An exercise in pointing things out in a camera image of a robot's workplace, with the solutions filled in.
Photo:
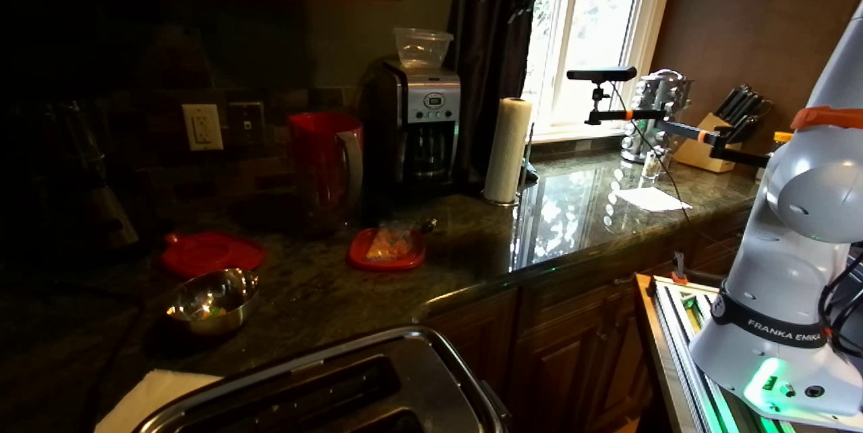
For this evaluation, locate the window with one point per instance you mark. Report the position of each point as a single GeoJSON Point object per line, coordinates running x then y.
{"type": "Point", "coordinates": [593, 35]}

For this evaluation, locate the red electric kettle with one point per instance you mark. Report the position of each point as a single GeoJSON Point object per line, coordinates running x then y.
{"type": "Point", "coordinates": [323, 160]}

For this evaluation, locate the dark switch plate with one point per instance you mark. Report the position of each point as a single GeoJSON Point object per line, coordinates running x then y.
{"type": "Point", "coordinates": [247, 123]}

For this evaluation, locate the wooden knife block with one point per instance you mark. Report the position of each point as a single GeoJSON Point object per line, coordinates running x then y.
{"type": "Point", "coordinates": [725, 129]}

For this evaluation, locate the dark curtain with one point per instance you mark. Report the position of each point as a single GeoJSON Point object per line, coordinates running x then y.
{"type": "Point", "coordinates": [491, 48]}

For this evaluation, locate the red round lid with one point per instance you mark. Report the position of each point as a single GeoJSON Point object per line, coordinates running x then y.
{"type": "Point", "coordinates": [210, 253]}

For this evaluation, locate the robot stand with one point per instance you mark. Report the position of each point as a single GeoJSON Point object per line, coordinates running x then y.
{"type": "Point", "coordinates": [681, 325]}

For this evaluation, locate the silver toaster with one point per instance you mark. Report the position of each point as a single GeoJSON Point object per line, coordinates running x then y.
{"type": "Point", "coordinates": [337, 392]}

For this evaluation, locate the small glass jar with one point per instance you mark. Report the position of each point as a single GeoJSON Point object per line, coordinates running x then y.
{"type": "Point", "coordinates": [652, 164]}

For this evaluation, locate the white paper napkin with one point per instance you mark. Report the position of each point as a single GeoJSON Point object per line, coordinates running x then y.
{"type": "Point", "coordinates": [145, 400]}

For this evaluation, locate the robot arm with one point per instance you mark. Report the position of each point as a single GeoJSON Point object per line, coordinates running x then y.
{"type": "Point", "coordinates": [802, 231]}

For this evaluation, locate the silver spice rack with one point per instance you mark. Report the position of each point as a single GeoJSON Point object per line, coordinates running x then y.
{"type": "Point", "coordinates": [657, 106]}

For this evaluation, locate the white paper sheet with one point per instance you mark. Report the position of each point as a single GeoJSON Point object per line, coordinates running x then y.
{"type": "Point", "coordinates": [650, 199]}

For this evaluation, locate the camera on mount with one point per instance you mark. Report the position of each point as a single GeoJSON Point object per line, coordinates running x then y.
{"type": "Point", "coordinates": [647, 116]}

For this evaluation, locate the wooden cabinet door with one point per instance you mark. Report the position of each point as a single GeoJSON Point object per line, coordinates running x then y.
{"type": "Point", "coordinates": [580, 352]}
{"type": "Point", "coordinates": [475, 335]}

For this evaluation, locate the black and silver coffeemaker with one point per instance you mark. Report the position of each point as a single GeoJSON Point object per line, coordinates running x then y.
{"type": "Point", "coordinates": [418, 123]}

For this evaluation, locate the white wall socket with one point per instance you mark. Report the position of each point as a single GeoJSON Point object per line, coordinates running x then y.
{"type": "Point", "coordinates": [202, 127]}

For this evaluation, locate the paper towel roll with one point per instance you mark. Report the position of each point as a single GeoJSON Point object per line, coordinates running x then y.
{"type": "Point", "coordinates": [508, 150]}

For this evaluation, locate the red plate with food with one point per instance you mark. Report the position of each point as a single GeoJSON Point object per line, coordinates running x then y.
{"type": "Point", "coordinates": [388, 249]}

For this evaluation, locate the stainless steel bowl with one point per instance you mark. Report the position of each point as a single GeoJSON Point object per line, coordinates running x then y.
{"type": "Point", "coordinates": [213, 301]}

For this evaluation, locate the clear plastic bowl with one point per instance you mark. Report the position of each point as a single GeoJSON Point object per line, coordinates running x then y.
{"type": "Point", "coordinates": [422, 46]}

